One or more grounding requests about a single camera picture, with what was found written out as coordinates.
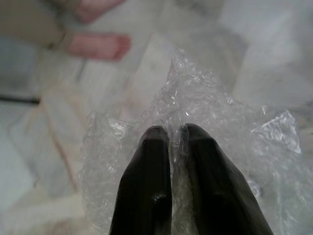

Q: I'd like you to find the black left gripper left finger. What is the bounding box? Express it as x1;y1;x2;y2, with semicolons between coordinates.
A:
110;125;173;235

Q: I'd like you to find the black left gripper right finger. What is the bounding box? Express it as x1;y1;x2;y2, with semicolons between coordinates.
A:
179;123;274;235

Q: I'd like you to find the clear bubble wrap sheet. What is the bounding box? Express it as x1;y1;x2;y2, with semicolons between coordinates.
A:
78;47;313;235

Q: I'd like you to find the person's bare foot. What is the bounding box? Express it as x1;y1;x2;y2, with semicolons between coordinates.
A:
67;34;132;61
75;0;128;24

